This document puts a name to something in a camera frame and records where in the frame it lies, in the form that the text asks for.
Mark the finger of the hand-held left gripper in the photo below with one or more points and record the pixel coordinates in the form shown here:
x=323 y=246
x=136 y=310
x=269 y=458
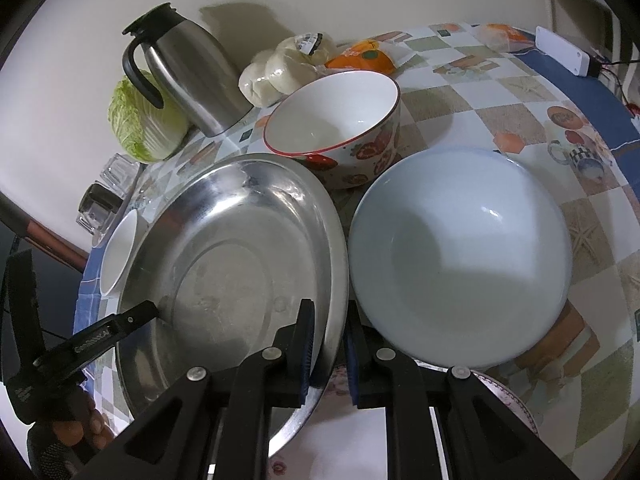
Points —
x=20 y=300
x=100 y=332

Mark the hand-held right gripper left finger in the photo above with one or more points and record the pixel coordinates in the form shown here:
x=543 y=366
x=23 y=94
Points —
x=306 y=352

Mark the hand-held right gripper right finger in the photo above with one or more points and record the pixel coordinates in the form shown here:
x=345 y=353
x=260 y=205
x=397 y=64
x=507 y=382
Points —
x=352 y=362

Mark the stainless steel basin plate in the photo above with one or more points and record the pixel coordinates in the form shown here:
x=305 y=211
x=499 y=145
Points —
x=225 y=260

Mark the large plain white bowl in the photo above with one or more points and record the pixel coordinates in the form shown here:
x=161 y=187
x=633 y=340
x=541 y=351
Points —
x=460 y=260

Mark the pink floral plate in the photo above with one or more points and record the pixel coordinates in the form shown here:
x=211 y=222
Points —
x=505 y=400

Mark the red-rim floral bowl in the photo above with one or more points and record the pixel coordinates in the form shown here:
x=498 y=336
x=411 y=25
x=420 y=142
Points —
x=340 y=110

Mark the person's left hand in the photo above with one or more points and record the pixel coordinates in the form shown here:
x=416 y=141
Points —
x=75 y=430

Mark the small white bowl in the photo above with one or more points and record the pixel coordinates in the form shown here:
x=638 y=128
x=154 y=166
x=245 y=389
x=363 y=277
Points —
x=117 y=255

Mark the clear plastic tray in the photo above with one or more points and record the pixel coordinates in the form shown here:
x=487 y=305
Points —
x=100 y=237

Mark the black-lid glass jar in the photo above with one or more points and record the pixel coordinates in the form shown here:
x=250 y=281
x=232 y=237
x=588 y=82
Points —
x=97 y=207

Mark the clear glass jar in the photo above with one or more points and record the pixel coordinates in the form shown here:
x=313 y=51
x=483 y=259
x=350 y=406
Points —
x=120 y=175

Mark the napa cabbage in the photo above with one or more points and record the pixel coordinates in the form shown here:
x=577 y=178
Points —
x=135 y=125

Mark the stainless steel thermos jug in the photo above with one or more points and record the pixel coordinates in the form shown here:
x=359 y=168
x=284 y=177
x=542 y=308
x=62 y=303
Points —
x=190 y=75

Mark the bag of steamed buns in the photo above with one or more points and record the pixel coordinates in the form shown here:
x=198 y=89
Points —
x=280 y=72

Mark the orange snack packet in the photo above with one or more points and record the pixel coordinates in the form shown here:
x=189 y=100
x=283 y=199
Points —
x=365 y=57

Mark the small orange packet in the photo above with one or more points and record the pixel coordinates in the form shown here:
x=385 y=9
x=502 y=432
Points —
x=505 y=35

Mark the white power strip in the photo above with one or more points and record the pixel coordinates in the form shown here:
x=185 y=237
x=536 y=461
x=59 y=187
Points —
x=560 y=50

